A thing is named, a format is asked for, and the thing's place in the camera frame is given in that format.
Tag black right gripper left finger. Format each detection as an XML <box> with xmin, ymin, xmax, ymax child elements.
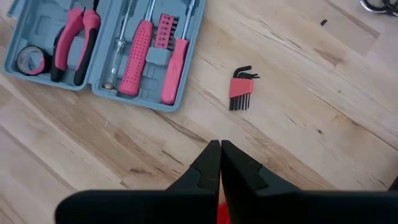
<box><xmin>167</xmin><ymin>139</ymin><xmax>222</xmax><ymax>191</ymax></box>

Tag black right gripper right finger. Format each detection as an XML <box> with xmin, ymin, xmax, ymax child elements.
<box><xmin>220</xmin><ymin>140</ymin><xmax>301</xmax><ymax>192</ymax></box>

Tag pink holder black hex keys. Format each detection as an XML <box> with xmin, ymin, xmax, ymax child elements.
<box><xmin>228</xmin><ymin>65</ymin><xmax>261</xmax><ymax>111</ymax></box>

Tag pink handled screwdriver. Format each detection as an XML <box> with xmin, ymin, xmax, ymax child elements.
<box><xmin>160</xmin><ymin>0</ymin><xmax>197</xmax><ymax>106</ymax></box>

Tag hammer with pink handle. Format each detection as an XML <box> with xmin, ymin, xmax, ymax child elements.
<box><xmin>118</xmin><ymin>0</ymin><xmax>157</xmax><ymax>98</ymax></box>

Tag short pink tool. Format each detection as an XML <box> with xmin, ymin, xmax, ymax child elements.
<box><xmin>154</xmin><ymin>13</ymin><xmax>179</xmax><ymax>50</ymax></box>

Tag pink handled pliers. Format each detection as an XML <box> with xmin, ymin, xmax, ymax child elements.
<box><xmin>50</xmin><ymin>0</ymin><xmax>102</xmax><ymax>86</ymax></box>

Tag black tape roll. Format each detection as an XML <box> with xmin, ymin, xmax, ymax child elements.
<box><xmin>16</xmin><ymin>45</ymin><xmax>52</xmax><ymax>77</ymax></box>

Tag grey plastic tool case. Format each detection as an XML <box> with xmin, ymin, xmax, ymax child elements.
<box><xmin>2</xmin><ymin>0</ymin><xmax>207</xmax><ymax>113</ymax></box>

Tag long red plastic bin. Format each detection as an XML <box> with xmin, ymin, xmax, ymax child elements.
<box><xmin>216</xmin><ymin>198</ymin><xmax>231</xmax><ymax>224</ymax></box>

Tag clear tester screwdriver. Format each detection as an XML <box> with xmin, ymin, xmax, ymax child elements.
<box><xmin>103</xmin><ymin>0</ymin><xmax>135</xmax><ymax>90</ymax></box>

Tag black clear safety glasses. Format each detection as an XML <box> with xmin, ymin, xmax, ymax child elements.
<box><xmin>359</xmin><ymin>0</ymin><xmax>398</xmax><ymax>17</ymax></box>

